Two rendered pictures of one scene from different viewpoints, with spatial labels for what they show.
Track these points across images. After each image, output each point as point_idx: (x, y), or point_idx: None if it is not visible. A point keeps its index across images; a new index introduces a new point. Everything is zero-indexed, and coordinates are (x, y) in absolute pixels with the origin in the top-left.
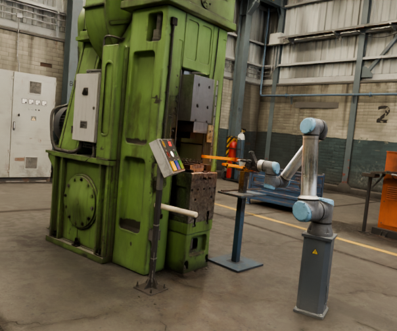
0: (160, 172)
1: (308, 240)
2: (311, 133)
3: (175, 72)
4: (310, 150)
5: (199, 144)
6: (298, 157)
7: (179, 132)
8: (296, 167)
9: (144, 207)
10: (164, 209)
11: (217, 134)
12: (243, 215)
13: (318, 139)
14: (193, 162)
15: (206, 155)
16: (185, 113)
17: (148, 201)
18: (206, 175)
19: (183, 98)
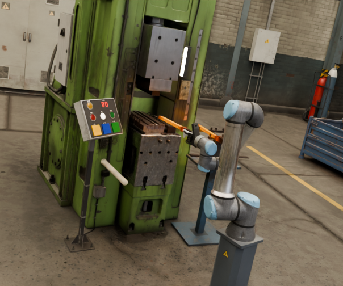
0: None
1: (221, 239)
2: (231, 120)
3: (133, 22)
4: (228, 139)
5: (172, 101)
6: None
7: None
8: None
9: (92, 162)
10: (115, 167)
11: (199, 91)
12: (212, 186)
13: (241, 128)
14: (151, 122)
15: (178, 113)
16: (142, 68)
17: (95, 158)
18: (163, 137)
19: (142, 51)
